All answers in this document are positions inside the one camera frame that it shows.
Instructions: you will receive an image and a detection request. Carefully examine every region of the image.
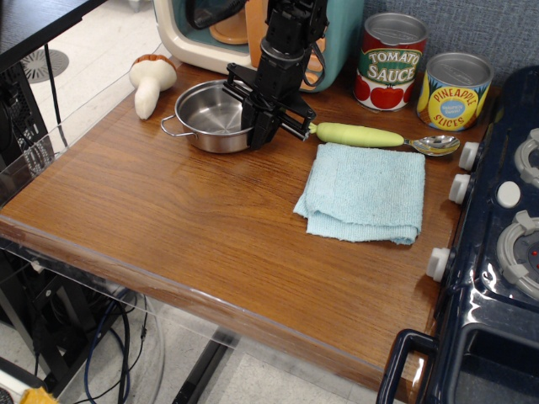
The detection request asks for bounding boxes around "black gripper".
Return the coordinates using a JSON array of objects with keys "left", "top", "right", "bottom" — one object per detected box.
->
[{"left": 224, "top": 40, "right": 317, "bottom": 150}]

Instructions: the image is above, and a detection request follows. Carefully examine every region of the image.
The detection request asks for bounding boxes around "stainless steel pan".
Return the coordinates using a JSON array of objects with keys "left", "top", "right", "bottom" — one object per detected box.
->
[{"left": 160, "top": 80, "right": 250, "bottom": 154}]

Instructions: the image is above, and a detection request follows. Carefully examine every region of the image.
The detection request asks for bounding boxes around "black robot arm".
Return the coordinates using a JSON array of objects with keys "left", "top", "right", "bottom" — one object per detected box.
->
[{"left": 224, "top": 1, "right": 328, "bottom": 150}]

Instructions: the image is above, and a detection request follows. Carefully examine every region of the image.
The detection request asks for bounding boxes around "teal toy microwave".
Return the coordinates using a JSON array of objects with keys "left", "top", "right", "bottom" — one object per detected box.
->
[{"left": 153, "top": 1, "right": 363, "bottom": 93}]

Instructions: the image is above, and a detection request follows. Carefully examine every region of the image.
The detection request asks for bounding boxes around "plush mushroom toy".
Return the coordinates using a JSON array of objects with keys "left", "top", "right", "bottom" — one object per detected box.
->
[{"left": 129, "top": 54, "right": 177, "bottom": 120}]

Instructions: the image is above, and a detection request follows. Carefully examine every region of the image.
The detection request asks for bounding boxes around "light blue folded cloth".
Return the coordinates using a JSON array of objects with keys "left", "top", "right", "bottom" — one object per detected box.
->
[{"left": 294, "top": 143, "right": 425, "bottom": 245}]

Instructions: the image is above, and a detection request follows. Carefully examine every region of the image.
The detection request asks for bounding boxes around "tomato sauce can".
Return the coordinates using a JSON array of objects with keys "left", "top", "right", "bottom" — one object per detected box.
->
[{"left": 354, "top": 13, "right": 429, "bottom": 111}]

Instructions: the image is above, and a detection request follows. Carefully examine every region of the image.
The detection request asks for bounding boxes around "pineapple slices can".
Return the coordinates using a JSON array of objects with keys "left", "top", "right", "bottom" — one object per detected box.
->
[{"left": 416, "top": 52, "right": 494, "bottom": 132}]

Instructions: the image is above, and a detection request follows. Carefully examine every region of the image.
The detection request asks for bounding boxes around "round floor drain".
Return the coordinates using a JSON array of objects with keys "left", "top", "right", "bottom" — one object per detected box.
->
[{"left": 21, "top": 49, "right": 69, "bottom": 84}]

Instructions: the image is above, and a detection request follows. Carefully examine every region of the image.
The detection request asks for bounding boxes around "dark blue toy stove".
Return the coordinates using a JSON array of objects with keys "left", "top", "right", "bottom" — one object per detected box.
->
[{"left": 377, "top": 66, "right": 538, "bottom": 403}]

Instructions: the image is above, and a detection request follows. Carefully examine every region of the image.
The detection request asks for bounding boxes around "spoon with green handle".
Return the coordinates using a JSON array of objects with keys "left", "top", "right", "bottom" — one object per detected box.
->
[{"left": 309, "top": 122, "right": 461, "bottom": 157}]

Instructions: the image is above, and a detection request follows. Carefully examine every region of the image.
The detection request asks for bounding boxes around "floor cables bundle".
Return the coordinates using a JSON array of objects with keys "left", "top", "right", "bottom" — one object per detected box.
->
[{"left": 33, "top": 290, "right": 165, "bottom": 404}]

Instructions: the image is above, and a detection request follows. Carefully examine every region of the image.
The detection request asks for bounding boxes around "black table frame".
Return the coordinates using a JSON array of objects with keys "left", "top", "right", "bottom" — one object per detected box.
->
[{"left": 0, "top": 41, "right": 127, "bottom": 396}]

